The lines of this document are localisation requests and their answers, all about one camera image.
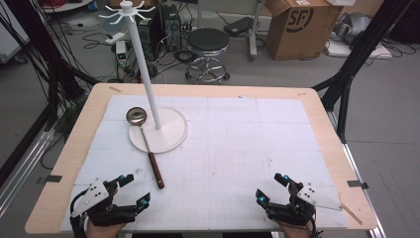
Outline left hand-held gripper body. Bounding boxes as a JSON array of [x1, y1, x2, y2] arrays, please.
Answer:
[[70, 178, 139, 228]]

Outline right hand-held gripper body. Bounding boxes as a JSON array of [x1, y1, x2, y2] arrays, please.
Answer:
[[266, 182, 343, 227]]

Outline steel ladle with brown handle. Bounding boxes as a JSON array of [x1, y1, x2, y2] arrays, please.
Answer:
[[125, 106, 165, 190]]

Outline white hook rack stand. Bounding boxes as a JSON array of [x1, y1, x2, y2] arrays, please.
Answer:
[[98, 0, 189, 155]]

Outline person's right hand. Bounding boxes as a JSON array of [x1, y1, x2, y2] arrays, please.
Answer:
[[276, 221, 315, 238]]

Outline person's left hand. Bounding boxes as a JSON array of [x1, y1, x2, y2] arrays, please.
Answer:
[[86, 220, 129, 238]]

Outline thin wooden stick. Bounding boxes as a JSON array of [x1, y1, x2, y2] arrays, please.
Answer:
[[341, 202, 364, 226]]

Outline white grid mat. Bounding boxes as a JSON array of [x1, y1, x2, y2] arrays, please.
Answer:
[[59, 94, 350, 232]]

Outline white device with green display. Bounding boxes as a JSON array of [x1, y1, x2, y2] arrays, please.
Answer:
[[115, 40, 129, 67]]

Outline white power strip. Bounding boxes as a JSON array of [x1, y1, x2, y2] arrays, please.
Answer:
[[104, 31, 127, 46]]

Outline brown cardboard box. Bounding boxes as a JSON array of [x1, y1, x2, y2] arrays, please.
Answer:
[[264, 0, 345, 61]]

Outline white flat board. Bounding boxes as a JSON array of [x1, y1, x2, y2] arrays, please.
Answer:
[[324, 39, 394, 60]]

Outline grey metal stand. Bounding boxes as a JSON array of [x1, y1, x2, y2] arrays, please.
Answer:
[[197, 0, 266, 62]]

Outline black round stool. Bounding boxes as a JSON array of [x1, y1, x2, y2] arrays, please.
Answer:
[[184, 27, 232, 85]]

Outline black computer tower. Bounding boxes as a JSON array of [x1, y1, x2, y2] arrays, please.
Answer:
[[136, 4, 183, 61]]

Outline black laptop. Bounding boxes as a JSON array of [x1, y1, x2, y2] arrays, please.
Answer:
[[223, 16, 255, 37]]

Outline grey bag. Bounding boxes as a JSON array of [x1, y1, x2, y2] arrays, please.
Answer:
[[332, 12, 373, 46]]

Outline white round table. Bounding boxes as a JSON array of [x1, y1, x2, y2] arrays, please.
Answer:
[[40, 0, 96, 14]]

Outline black cable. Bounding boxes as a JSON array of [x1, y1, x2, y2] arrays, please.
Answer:
[[308, 211, 324, 238], [68, 189, 87, 238]]

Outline aluminium rail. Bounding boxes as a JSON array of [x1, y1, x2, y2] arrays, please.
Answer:
[[326, 110, 388, 238], [0, 128, 56, 217]]

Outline black frame strut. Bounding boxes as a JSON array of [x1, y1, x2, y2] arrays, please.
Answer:
[[2, 0, 101, 131], [311, 0, 416, 144]]

